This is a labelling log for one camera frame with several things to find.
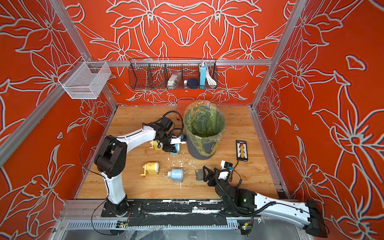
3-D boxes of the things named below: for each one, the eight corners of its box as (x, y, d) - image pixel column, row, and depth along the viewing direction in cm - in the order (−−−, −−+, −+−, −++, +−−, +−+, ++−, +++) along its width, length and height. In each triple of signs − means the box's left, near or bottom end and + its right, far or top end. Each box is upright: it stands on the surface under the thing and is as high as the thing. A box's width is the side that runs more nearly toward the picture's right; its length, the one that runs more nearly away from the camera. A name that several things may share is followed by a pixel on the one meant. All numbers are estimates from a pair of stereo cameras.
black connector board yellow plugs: (236, 160, 92) (237, 158, 90) (235, 140, 101) (236, 139, 99) (247, 161, 91) (248, 160, 90) (245, 142, 100) (246, 140, 99)
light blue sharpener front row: (168, 182, 83) (166, 177, 76) (168, 174, 86) (166, 168, 79) (182, 182, 83) (181, 177, 76) (183, 174, 86) (182, 168, 79)
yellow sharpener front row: (144, 177, 85) (140, 171, 79) (144, 169, 88) (140, 164, 82) (160, 173, 86) (158, 168, 80) (160, 166, 89) (157, 161, 83)
